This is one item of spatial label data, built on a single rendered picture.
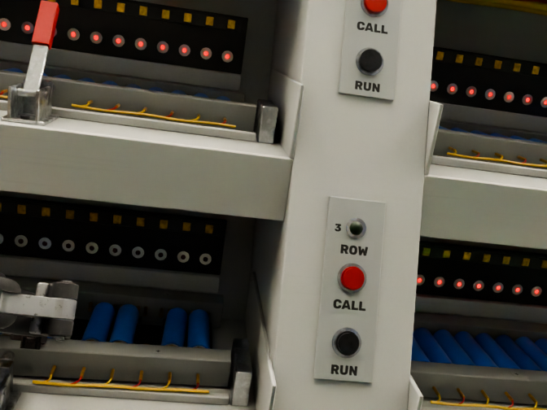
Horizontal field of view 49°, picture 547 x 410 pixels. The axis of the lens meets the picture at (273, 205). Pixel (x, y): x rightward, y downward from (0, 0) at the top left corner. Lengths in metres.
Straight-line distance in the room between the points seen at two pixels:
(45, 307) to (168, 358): 0.18
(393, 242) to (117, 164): 0.19
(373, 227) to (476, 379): 0.17
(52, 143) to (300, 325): 0.20
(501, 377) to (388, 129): 0.23
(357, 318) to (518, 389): 0.18
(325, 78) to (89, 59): 0.26
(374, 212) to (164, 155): 0.15
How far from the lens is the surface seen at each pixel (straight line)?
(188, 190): 0.41
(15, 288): 0.29
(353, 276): 0.41
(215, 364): 0.46
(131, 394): 0.46
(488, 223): 0.47
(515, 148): 0.55
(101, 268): 0.57
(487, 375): 0.53
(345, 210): 0.41
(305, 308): 0.41
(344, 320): 0.41
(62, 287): 0.30
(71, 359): 0.47
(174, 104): 0.48
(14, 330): 0.36
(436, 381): 0.51
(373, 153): 0.43
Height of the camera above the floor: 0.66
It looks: 6 degrees up
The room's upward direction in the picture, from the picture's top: 6 degrees clockwise
